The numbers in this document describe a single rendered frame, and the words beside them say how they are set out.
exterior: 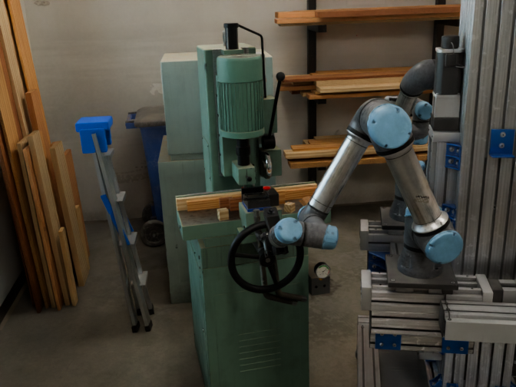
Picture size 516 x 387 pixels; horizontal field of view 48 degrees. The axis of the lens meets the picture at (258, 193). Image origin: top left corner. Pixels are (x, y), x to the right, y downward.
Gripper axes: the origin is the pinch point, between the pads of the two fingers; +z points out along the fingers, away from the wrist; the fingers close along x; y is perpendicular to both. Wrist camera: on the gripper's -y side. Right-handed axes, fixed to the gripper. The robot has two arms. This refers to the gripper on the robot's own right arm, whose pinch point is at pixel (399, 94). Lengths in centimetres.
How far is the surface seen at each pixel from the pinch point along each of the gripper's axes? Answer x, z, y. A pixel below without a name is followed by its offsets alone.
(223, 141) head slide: -89, -43, -4
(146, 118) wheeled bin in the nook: -138, 117, 10
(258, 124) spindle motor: -74, -57, -11
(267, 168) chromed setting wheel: -73, -42, 12
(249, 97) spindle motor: -76, -59, -22
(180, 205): -111, -54, 17
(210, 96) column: -91, -34, -22
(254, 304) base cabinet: -89, -68, 60
